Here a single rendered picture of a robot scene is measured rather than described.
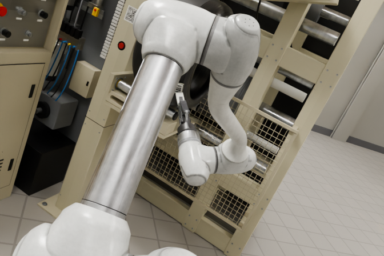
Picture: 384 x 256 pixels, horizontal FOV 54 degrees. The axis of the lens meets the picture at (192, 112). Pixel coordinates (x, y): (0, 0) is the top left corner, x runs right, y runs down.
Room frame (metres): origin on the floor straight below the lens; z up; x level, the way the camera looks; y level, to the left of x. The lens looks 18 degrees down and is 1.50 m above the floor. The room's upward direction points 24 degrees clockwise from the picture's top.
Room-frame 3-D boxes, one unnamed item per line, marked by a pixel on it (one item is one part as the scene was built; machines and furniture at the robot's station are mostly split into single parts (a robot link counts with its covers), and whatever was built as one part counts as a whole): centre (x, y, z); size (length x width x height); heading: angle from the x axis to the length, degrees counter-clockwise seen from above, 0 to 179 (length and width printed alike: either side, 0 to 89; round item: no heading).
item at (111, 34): (1.90, 0.53, 1.19); 0.05 x 0.04 x 0.48; 162
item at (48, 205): (1.91, 0.44, 0.01); 0.27 x 0.27 x 0.02; 72
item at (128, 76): (1.90, 0.36, 0.90); 0.40 x 0.03 x 0.10; 162
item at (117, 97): (1.72, 0.23, 0.83); 0.36 x 0.09 x 0.06; 72
